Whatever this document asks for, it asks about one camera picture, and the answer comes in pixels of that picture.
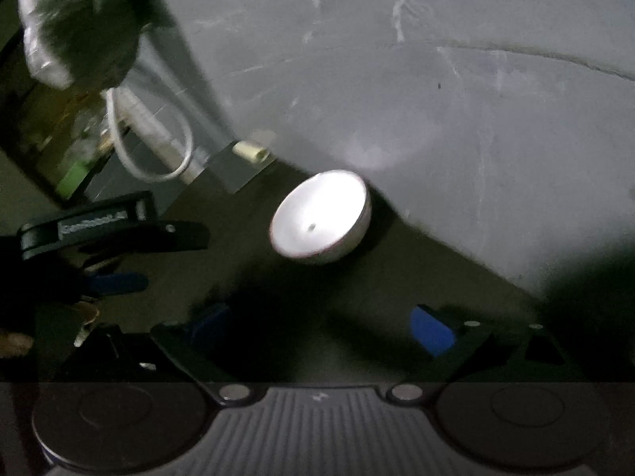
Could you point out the knife with cream handle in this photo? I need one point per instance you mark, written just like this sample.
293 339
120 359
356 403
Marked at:
236 164

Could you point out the white bowl with red rim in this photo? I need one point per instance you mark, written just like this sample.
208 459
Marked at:
323 218

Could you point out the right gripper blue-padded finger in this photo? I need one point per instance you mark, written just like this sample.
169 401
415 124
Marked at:
431 333

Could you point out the clear plastic bag of greens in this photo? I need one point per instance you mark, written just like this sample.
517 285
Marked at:
85 45

